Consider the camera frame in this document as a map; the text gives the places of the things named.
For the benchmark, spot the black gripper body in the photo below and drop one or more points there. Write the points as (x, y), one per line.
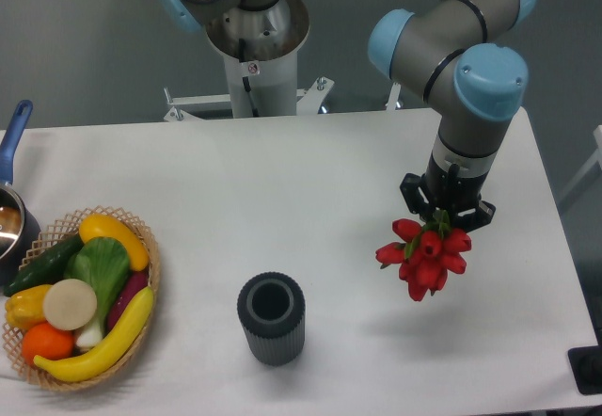
(451, 191)

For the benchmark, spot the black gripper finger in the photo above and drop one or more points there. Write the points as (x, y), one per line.
(417, 196)
(475, 218)

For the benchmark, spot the red tulip bouquet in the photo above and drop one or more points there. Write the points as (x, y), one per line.
(426, 254)

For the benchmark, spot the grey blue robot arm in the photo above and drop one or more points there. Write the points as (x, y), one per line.
(448, 57)

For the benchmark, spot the black device at table edge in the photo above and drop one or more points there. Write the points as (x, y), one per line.
(586, 368)

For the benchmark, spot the dark grey ribbed vase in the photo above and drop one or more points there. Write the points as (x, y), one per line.
(271, 308)

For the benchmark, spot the purple sweet potato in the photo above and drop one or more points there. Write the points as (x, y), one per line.
(136, 282)

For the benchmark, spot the yellow squash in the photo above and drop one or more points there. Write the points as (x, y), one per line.
(99, 225)

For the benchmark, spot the green bok choy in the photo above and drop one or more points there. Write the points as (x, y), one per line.
(103, 264)

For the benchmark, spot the woven wicker basket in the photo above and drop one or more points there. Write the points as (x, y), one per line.
(58, 231)

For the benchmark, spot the yellow banana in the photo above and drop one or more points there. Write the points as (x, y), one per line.
(109, 350)

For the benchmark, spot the round beige slice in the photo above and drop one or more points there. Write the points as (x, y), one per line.
(69, 304)

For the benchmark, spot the green cucumber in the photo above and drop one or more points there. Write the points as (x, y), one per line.
(47, 268)

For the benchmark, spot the orange fruit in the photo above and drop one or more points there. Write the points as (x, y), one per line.
(47, 341)

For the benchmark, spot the yellow bell pepper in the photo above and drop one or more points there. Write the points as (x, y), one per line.
(24, 309)

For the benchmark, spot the white frame at right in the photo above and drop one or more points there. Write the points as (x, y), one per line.
(583, 178)

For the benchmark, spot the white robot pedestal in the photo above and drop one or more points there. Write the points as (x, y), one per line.
(259, 51)

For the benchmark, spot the blue handled saucepan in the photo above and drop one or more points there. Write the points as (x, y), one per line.
(19, 229)

